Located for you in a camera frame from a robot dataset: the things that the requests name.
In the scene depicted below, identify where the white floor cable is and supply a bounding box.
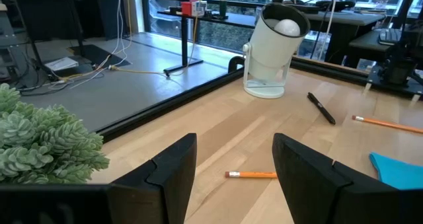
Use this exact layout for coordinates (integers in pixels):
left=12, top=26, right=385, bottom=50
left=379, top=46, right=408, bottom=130
left=67, top=0, right=133, bottom=90

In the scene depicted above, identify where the black desk with keyboard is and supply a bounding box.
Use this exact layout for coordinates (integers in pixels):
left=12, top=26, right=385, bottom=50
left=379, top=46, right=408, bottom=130
left=343, top=28, right=423, bottom=69

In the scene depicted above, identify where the white desk lamp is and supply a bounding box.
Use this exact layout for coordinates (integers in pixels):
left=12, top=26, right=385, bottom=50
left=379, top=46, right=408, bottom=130
left=242, top=2, right=311, bottom=100

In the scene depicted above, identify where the slim black pen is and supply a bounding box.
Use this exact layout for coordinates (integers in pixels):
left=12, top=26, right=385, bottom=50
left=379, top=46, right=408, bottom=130
left=307, top=91, right=337, bottom=126

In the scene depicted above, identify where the black equipment rack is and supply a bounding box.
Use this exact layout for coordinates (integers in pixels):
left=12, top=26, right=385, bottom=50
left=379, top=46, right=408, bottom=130
left=0, top=0, right=86, bottom=83

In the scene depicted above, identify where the red box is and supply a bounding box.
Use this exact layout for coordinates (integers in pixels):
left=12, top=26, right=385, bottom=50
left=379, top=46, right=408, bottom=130
left=180, top=0, right=194, bottom=17

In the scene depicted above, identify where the white printed box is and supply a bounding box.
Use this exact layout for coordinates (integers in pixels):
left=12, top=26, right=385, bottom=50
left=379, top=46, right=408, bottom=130
left=192, top=0, right=208, bottom=18

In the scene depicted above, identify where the orange pencil with eraser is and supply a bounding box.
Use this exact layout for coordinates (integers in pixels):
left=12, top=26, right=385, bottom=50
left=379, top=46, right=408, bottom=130
left=351, top=114, right=423, bottom=135
left=225, top=170, right=278, bottom=179

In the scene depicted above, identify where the white flat box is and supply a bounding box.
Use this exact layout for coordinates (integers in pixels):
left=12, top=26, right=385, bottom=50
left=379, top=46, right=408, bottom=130
left=44, top=56, right=79, bottom=72

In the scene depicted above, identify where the black stand with red box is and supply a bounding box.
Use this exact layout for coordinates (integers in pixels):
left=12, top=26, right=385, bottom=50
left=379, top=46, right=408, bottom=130
left=157, top=9, right=257, bottom=77

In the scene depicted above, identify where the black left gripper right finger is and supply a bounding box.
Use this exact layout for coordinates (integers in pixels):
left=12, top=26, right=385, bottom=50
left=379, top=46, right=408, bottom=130
left=272, top=133, right=400, bottom=224

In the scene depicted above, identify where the black aluminium table frame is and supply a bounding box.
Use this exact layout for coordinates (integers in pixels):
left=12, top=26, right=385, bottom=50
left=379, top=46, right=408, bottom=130
left=95, top=56, right=423, bottom=144

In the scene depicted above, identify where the yellow floor cable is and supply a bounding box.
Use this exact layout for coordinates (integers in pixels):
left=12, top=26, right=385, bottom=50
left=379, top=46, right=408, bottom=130
left=59, top=0, right=203, bottom=83

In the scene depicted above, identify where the black keyboard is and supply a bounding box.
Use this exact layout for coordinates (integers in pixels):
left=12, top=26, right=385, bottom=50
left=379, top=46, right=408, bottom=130
left=377, top=28, right=403, bottom=47

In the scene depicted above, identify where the black floor mat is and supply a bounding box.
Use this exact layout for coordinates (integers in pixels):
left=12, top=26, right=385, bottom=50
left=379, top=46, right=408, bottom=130
left=67, top=44, right=132, bottom=69

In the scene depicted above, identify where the dark grey office desk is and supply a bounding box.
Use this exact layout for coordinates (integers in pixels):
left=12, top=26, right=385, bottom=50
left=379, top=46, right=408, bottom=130
left=297, top=9, right=387, bottom=65

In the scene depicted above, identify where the dark bottle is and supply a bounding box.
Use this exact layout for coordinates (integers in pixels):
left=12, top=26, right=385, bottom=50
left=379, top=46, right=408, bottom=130
left=219, top=0, right=229, bottom=20

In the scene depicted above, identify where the artificial succulent in grey pot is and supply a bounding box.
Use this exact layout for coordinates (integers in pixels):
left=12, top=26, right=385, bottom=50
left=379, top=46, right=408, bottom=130
left=0, top=83, right=110, bottom=185

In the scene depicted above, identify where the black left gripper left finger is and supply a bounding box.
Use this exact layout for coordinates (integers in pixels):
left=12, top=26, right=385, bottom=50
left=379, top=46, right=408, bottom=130
left=108, top=133, right=198, bottom=224

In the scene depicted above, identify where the blue sticky note pad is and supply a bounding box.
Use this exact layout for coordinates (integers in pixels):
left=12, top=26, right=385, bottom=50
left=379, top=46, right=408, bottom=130
left=369, top=151, right=423, bottom=190

